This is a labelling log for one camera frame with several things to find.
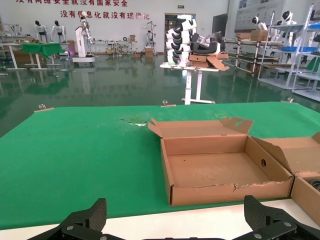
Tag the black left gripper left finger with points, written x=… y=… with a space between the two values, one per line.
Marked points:
x=97 y=215

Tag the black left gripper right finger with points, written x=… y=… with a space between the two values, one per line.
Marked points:
x=253 y=212

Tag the left open cardboard box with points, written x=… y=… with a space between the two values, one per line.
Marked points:
x=212 y=170

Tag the open cardboard box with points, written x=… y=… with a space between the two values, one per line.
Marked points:
x=212 y=170
x=300 y=155

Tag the right open cardboard box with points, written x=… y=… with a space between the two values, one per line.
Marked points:
x=300 y=155

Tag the small brown cardboard box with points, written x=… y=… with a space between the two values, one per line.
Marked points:
x=149 y=52

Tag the brown cardboard box on rack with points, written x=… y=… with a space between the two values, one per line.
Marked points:
x=258 y=35

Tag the green table mat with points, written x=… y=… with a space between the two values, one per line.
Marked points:
x=75 y=162

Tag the metal binder clip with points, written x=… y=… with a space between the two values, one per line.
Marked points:
x=43 y=108
x=167 y=105
x=288 y=100

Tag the white standing desk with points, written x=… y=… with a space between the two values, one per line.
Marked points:
x=188 y=85

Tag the white metal shelf rack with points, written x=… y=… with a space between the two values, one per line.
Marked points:
x=300 y=67

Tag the flat cardboard boxes pile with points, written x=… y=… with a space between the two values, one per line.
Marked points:
x=200 y=58

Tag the long metal workbench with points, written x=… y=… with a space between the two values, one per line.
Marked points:
x=115 y=46

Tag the blue plastic bin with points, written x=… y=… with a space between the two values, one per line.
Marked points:
x=300 y=49

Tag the black white robot torso shell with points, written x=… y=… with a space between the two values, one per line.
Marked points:
x=205 y=47

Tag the white kiosk robot stand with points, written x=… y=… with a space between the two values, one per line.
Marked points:
x=81 y=42

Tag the table with green cloth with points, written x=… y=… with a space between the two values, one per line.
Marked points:
x=47 y=48

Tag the stacked white robot shells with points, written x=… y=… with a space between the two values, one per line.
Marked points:
x=175 y=45

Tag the small white robot on stand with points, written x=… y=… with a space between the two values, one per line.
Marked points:
x=150 y=37

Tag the white humanoid robot black head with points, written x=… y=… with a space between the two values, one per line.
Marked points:
x=58 y=30
x=288 y=17
x=260 y=25
x=40 y=30

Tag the black door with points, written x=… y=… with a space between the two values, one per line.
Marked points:
x=220 y=25

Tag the green exit sign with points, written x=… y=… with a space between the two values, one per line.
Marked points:
x=180 y=6

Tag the tube frame storage rack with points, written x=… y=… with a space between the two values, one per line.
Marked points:
x=250 y=55

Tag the wall display board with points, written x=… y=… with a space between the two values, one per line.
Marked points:
x=247 y=15

